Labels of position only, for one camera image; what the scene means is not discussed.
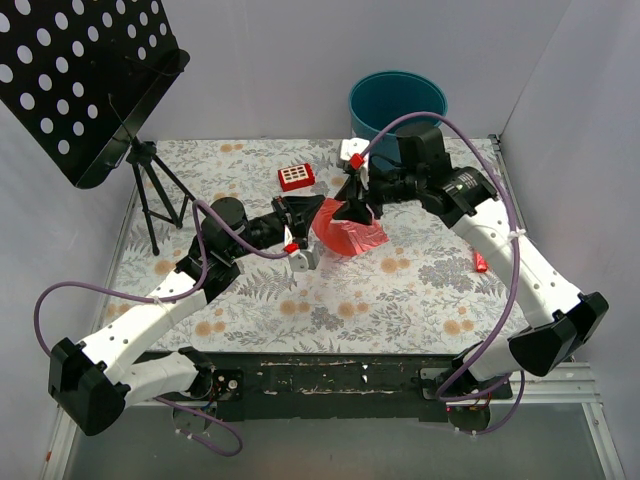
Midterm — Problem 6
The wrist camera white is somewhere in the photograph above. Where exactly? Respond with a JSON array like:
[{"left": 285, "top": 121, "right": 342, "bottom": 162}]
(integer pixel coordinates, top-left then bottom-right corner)
[
  {"left": 336, "top": 137, "right": 370, "bottom": 188},
  {"left": 284, "top": 243, "right": 320, "bottom": 273}
]

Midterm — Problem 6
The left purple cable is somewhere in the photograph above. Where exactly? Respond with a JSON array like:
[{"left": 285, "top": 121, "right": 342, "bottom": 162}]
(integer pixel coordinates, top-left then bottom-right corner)
[{"left": 33, "top": 199, "right": 301, "bottom": 457}]

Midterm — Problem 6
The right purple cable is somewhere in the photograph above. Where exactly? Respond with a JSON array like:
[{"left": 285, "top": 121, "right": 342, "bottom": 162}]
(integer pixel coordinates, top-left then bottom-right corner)
[{"left": 357, "top": 110, "right": 526, "bottom": 436}]

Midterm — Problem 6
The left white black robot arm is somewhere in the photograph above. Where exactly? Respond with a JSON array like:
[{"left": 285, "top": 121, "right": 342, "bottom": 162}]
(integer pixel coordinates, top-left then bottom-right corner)
[{"left": 48, "top": 195, "right": 325, "bottom": 436}]

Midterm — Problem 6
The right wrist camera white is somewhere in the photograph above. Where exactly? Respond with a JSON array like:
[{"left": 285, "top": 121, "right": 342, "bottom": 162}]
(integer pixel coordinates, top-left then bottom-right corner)
[{"left": 336, "top": 137, "right": 370, "bottom": 188}]

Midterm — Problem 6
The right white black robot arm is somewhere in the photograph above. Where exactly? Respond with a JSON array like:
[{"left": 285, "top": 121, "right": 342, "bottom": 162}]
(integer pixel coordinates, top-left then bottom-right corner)
[{"left": 334, "top": 123, "right": 609, "bottom": 401}]

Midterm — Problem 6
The small rolled red bag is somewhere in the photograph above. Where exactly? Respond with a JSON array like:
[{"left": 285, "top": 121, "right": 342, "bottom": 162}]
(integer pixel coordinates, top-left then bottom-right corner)
[{"left": 474, "top": 252, "right": 489, "bottom": 273}]

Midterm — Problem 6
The teal plastic trash bin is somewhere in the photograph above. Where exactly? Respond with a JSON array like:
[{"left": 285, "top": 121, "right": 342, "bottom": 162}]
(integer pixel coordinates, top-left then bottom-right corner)
[{"left": 348, "top": 70, "right": 448, "bottom": 140}]

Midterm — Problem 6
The aluminium frame rail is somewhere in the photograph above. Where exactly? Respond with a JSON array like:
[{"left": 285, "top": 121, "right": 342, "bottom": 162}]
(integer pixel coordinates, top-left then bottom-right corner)
[{"left": 42, "top": 133, "right": 626, "bottom": 480}]

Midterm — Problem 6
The purple cable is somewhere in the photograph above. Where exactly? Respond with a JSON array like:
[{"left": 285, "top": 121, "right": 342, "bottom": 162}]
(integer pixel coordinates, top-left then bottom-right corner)
[
  {"left": 33, "top": 199, "right": 301, "bottom": 457},
  {"left": 357, "top": 110, "right": 526, "bottom": 436}
]

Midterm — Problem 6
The red plastic trash bag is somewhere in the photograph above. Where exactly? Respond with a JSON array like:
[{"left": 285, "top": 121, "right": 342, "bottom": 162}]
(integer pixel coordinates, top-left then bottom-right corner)
[{"left": 312, "top": 198, "right": 389, "bottom": 257}]

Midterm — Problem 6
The floral patterned table mat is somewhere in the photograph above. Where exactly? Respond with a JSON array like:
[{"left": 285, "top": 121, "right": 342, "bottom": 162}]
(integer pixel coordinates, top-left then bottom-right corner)
[{"left": 94, "top": 138, "right": 556, "bottom": 357}]

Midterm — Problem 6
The black perforated music stand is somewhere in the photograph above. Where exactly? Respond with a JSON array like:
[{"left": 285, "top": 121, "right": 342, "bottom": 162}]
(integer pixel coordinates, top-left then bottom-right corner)
[{"left": 0, "top": 0, "right": 221, "bottom": 256}]

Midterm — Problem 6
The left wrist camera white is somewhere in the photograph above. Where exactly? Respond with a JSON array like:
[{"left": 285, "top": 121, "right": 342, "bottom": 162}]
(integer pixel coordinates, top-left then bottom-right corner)
[{"left": 284, "top": 243, "right": 320, "bottom": 273}]

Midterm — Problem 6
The red white window toy block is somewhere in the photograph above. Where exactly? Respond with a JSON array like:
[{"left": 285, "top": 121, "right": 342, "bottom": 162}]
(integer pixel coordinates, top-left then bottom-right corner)
[{"left": 277, "top": 163, "right": 316, "bottom": 192}]

